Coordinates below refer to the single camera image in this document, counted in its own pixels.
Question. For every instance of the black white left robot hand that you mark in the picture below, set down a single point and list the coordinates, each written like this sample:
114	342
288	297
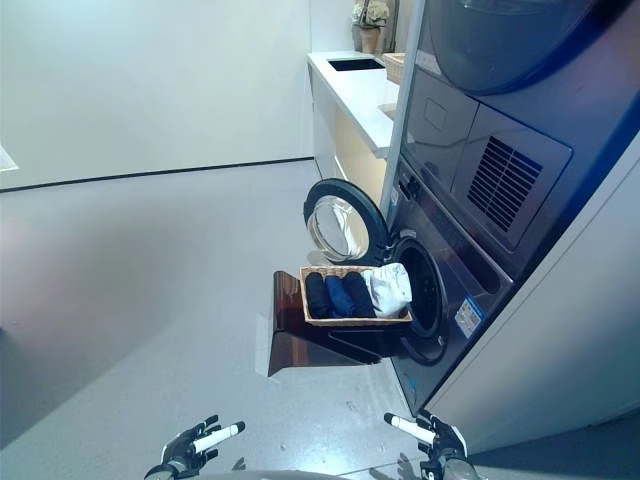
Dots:
185	450

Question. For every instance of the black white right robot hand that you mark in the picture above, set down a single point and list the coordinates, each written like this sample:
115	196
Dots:
447	450

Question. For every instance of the white garment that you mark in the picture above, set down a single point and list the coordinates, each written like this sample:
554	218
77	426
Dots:
390	290

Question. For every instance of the black garment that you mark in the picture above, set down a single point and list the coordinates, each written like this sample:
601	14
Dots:
360	297
316	297

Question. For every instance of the blue garment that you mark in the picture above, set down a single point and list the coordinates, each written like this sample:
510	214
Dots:
339	300

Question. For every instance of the dark front-load washing machine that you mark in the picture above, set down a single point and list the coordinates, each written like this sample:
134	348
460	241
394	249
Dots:
465	280

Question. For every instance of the grey robot torso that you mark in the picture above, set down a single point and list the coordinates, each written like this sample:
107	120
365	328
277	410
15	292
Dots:
300	476

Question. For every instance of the square washer front sticker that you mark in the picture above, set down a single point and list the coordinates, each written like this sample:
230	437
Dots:
470	317

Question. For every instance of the glossy brown stool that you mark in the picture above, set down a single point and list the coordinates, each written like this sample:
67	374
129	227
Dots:
292	345

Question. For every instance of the rectangular wicker laundry basket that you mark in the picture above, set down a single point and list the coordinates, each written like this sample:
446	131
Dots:
360	321

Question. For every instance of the round glass washer door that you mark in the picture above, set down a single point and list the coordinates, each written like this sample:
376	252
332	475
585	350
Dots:
345	220

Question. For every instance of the blue white label sticker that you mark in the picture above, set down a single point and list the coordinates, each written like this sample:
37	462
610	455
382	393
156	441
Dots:
395	197

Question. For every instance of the dark stacked dryer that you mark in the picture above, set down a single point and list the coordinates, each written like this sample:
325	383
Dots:
525	125

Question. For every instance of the white counter cabinet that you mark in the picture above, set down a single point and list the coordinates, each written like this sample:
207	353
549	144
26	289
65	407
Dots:
350	105

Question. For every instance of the pale wicker basket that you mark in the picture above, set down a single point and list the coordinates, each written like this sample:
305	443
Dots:
396	65

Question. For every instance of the potted plant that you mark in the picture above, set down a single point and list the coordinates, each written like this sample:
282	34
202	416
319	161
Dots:
370	25

